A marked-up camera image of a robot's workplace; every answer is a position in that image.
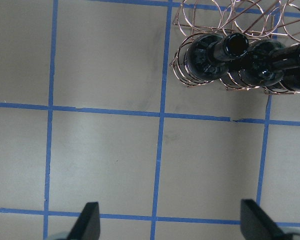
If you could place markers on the dark wine bottle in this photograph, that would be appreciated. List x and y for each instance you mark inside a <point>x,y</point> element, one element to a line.
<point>264,63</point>
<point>208,57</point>

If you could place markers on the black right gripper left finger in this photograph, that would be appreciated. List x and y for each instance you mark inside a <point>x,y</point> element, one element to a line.
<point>87,226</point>

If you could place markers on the copper wire bottle basket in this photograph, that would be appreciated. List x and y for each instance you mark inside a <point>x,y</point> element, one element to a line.
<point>258,20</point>

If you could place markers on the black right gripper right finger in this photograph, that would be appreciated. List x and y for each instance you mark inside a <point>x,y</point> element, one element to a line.
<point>255,224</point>

